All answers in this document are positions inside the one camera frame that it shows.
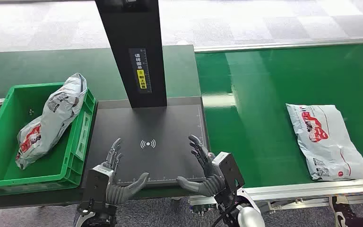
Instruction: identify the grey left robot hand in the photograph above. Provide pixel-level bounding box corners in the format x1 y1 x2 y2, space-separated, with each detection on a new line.
101 138 150 202

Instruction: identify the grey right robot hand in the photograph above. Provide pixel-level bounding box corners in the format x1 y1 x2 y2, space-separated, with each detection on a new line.
176 134 221 196

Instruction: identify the grey mailer bag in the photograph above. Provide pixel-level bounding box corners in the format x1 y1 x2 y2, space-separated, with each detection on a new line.
285 103 363 182
15 73 88 170

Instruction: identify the black inbound scanner machine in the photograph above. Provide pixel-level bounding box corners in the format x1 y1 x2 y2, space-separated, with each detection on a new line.
83 0 214 189

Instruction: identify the green conveyor belt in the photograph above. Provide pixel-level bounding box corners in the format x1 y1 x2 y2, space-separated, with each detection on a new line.
195 43 363 189

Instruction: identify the black connector block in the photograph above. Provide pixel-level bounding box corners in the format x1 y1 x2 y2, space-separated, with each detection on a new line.
190 203 218 218

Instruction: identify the grey mailer bag, crumpled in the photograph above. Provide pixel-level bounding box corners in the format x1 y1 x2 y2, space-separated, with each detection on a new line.
15 73 88 170

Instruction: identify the black and yellow label sticker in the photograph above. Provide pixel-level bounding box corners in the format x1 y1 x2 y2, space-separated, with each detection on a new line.
129 47 153 94

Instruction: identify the black and white shoe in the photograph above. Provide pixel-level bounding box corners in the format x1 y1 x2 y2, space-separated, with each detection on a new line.
329 195 363 227

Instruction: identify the green plastic crate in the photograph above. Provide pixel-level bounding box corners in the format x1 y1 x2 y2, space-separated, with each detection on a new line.
0 82 97 196

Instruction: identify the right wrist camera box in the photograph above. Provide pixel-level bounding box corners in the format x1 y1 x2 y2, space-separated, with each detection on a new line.
212 152 245 192

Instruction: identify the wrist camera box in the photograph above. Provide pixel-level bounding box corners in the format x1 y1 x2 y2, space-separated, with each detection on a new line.
80 165 115 217
212 152 245 192

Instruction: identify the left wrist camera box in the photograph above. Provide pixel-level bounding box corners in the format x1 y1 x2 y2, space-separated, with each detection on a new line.
80 165 115 217

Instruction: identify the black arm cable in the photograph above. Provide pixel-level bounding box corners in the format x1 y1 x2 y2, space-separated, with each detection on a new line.
211 209 232 227

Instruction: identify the aluminium conveyor frame rail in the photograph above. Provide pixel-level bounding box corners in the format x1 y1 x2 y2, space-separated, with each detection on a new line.
194 37 363 53
189 178 363 208

